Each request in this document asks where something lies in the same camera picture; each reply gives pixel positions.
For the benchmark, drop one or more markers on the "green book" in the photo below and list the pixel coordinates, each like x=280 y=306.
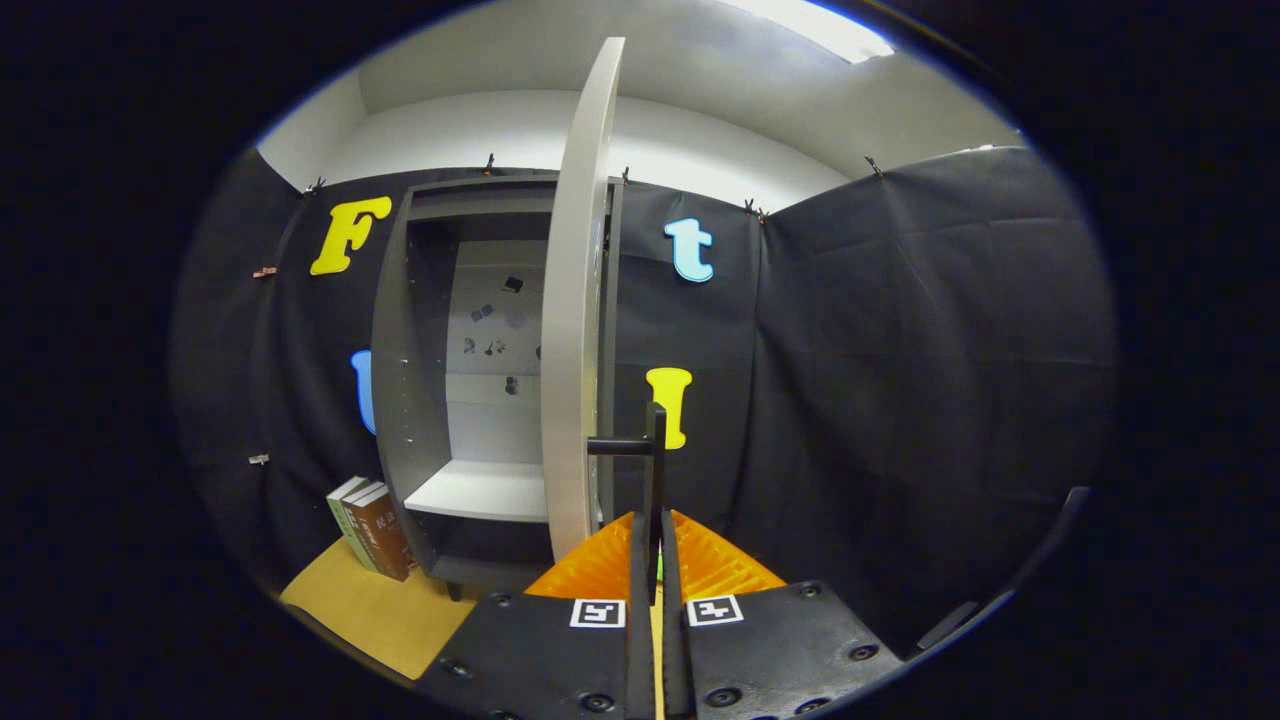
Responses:
x=345 y=515

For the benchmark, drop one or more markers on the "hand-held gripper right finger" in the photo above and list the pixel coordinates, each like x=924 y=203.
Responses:
x=675 y=650

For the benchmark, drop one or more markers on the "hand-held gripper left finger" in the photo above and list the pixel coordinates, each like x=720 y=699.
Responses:
x=640 y=640

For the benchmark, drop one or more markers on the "grey cabinet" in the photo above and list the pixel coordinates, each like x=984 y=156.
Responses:
x=395 y=400

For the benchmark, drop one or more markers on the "long ceiling light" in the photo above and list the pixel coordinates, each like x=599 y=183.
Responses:
x=820 y=25

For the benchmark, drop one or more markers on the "black backdrop cloth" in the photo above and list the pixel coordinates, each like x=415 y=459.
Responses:
x=900 y=400

